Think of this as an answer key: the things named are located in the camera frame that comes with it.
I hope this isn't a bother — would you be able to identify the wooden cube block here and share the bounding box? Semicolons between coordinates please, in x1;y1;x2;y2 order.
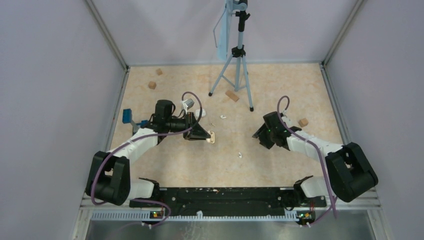
298;118;309;128

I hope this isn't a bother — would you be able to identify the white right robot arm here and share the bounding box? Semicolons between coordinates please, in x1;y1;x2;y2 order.
252;111;379;206

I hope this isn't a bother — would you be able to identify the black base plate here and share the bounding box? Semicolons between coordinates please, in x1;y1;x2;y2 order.
129;187;327;217

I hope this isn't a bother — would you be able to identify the aluminium frame rail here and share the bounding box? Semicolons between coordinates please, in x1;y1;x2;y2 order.
79;187;382;222

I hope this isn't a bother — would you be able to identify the far small wooden cube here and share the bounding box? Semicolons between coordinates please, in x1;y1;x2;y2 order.
155;68;163;76

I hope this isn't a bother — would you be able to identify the small wooden cube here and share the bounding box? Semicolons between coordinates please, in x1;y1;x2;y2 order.
155;68;163;76
148;81;157;90

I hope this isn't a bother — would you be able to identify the flat wooden block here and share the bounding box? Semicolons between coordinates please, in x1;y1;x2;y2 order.
225;90;240;102

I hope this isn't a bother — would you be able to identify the light blue tripod stand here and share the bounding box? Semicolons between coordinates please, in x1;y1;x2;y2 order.
208;0;254;112

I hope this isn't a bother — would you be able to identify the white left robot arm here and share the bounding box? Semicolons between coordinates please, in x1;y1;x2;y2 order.
85;99;215;207

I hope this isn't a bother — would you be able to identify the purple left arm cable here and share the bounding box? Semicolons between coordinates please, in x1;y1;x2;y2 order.
90;91;204;206

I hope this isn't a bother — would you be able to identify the beige charging case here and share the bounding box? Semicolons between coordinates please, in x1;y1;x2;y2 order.
206;130;216;144

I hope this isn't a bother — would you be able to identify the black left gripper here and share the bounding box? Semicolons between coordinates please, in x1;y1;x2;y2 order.
166;111;211;141

